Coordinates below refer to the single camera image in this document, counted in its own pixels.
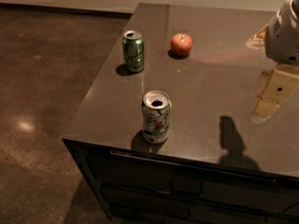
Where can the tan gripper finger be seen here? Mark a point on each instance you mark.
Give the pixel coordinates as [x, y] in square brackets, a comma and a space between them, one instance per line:
[257, 41]
[282, 82]

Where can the green soda can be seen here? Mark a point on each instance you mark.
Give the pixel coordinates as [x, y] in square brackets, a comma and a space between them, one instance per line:
[133, 50]

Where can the dark drawer cabinet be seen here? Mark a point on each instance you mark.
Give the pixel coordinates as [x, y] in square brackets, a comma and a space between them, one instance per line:
[157, 189]

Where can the red apple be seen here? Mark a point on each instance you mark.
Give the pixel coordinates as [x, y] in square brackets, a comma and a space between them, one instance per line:
[181, 44]

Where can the white 7up can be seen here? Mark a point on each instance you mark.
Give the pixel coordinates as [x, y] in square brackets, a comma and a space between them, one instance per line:
[156, 110]

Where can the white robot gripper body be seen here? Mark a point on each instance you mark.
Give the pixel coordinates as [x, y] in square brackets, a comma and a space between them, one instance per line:
[282, 37]

